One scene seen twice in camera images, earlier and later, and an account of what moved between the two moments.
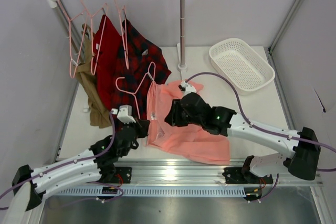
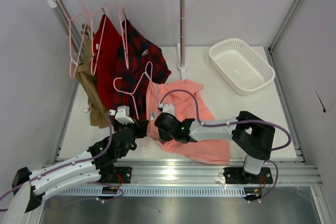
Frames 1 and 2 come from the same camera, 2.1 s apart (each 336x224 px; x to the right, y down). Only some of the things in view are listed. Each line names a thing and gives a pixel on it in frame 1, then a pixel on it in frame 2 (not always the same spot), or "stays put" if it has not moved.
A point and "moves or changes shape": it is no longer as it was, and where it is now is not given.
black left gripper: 143,127 stays put
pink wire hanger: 139,86 moves or changes shape
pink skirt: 191,141 stays put
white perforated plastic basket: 234,60 stays put
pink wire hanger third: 125,50 stays put
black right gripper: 174,114 -> 163,123
